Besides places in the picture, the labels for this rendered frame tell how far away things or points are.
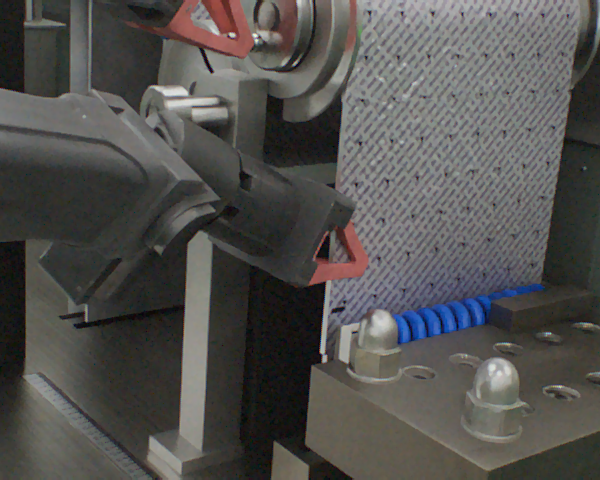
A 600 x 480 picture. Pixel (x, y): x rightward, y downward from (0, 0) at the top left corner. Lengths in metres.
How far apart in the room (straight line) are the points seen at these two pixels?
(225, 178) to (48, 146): 0.22
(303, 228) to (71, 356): 0.42
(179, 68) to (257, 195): 0.26
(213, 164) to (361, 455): 0.21
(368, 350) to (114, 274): 0.17
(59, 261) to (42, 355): 0.40
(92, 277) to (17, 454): 0.27
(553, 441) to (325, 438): 0.15
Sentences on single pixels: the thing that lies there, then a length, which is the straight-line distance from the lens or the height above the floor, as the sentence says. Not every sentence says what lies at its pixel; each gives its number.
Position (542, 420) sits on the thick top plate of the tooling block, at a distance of 0.66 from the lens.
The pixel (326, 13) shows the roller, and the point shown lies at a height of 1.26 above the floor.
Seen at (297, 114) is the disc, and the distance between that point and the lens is 0.73.
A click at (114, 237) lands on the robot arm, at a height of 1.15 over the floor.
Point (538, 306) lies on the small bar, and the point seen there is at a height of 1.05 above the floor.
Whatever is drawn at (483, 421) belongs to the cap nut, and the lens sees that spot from 0.62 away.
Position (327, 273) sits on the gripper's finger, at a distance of 0.70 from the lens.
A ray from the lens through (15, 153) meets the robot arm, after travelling 0.38.
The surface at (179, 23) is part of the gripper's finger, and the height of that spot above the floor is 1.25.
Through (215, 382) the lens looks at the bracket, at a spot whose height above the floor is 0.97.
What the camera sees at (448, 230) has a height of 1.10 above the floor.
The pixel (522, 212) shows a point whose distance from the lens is 0.86.
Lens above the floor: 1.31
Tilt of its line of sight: 17 degrees down
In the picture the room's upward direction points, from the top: 4 degrees clockwise
